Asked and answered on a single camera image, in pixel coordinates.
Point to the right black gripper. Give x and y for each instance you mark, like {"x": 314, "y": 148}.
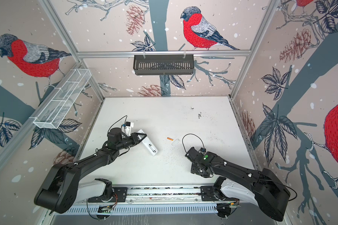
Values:
{"x": 193, "y": 169}

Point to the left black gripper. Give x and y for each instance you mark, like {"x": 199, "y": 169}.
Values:
{"x": 134, "y": 137}

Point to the white battery cover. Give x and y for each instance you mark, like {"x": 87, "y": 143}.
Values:
{"x": 175, "y": 142}

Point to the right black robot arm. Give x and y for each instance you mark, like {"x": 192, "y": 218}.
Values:
{"x": 246, "y": 177}

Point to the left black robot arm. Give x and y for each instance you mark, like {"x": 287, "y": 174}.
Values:
{"x": 62, "y": 187}

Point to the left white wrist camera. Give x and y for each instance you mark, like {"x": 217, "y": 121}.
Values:
{"x": 127, "y": 128}

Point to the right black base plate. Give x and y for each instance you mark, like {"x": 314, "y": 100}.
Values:
{"x": 210, "y": 194}

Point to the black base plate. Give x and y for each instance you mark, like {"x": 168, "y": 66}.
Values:
{"x": 118, "y": 194}
{"x": 210, "y": 194}

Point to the white slotted cable duct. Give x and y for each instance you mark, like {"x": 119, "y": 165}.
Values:
{"x": 139, "y": 209}

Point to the aluminium front rail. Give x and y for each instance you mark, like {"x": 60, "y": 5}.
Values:
{"x": 171, "y": 194}

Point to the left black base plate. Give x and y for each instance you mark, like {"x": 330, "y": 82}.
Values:
{"x": 118, "y": 194}

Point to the black wall basket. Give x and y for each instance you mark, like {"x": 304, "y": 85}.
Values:
{"x": 156, "y": 65}

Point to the white wire mesh basket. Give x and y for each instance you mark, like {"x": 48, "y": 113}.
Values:
{"x": 55, "y": 111}

